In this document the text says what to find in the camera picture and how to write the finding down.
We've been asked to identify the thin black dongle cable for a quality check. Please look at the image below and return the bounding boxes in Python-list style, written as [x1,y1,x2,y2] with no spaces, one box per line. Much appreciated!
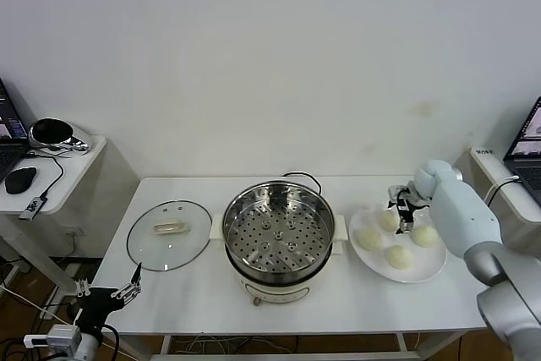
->
[27,151,65,201]

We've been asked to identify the black computer mouse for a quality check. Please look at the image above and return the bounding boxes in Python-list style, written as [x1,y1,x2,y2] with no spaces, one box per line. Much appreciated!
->
[4,167,38,195]

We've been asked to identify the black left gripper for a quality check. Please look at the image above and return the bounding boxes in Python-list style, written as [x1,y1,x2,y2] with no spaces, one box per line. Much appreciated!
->
[74,262,144,333]

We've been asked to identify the white round plate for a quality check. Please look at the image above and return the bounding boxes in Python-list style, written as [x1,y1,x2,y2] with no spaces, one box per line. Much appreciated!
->
[348,204,448,284]

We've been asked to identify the glass lid with cream handle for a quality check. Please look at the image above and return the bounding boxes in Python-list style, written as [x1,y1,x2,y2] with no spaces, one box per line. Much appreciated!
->
[126,199,213,272]

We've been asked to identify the white side table with label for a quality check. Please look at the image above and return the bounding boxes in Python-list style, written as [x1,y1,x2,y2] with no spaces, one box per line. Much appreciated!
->
[454,145,541,225]

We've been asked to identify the black laptop beside mouse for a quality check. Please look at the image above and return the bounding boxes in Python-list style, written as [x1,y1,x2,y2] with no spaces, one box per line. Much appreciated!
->
[0,77,33,183]

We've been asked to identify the white main table frame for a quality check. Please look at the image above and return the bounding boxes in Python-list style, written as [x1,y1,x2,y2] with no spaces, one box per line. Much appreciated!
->
[113,326,487,361]

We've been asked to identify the tangled cables under table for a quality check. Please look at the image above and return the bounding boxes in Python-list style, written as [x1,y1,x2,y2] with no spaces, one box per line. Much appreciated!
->
[172,334,297,356]

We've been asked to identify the white side table with mouse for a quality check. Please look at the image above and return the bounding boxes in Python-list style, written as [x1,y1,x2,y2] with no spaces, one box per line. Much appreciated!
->
[0,134,140,298]

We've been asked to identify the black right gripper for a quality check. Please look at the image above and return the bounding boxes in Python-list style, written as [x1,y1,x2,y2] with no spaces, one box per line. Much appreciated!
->
[386,189,426,236]

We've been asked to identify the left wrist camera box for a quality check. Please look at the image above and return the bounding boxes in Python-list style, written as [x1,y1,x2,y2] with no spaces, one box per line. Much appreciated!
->
[23,324,84,356]

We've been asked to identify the white floor cable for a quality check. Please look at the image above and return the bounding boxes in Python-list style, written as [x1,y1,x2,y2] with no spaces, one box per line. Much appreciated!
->
[0,284,75,328]

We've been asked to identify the black pot power cord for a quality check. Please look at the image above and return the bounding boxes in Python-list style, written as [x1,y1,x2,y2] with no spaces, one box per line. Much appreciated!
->
[281,171,323,195]

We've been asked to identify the shiny chrome shell object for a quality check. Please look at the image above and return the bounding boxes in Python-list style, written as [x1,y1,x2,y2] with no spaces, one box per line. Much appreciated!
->
[27,118,93,159]

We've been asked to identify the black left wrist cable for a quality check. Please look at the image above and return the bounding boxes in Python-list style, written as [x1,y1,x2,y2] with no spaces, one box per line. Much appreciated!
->
[101,325,122,361]

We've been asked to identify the grey laptop with white cable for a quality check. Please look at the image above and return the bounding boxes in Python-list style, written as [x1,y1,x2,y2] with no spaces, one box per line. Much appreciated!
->
[503,96,541,193]

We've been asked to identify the white laptop cable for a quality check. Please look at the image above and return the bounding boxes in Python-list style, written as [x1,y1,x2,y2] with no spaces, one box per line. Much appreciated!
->
[484,174,522,205]

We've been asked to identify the white steamed baozi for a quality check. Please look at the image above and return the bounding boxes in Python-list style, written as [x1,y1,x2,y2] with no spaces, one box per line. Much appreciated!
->
[384,245,414,270]
[357,227,384,251]
[377,211,400,232]
[410,225,439,248]

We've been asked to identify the stainless perforated steamer basket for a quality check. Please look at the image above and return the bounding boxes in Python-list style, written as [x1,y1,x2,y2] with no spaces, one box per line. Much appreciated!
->
[210,180,350,284]

